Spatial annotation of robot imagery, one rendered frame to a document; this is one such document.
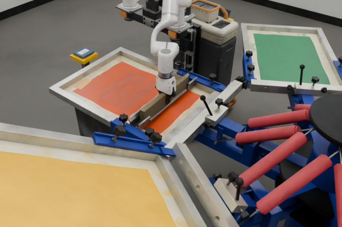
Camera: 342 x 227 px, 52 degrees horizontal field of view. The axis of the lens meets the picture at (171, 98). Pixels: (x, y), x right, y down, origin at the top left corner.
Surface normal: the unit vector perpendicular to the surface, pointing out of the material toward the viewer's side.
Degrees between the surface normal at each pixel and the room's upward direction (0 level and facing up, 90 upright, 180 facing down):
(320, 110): 0
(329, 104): 0
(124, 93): 0
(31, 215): 32
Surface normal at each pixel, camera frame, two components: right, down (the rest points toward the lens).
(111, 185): 0.50, -0.79
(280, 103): 0.01, -0.79
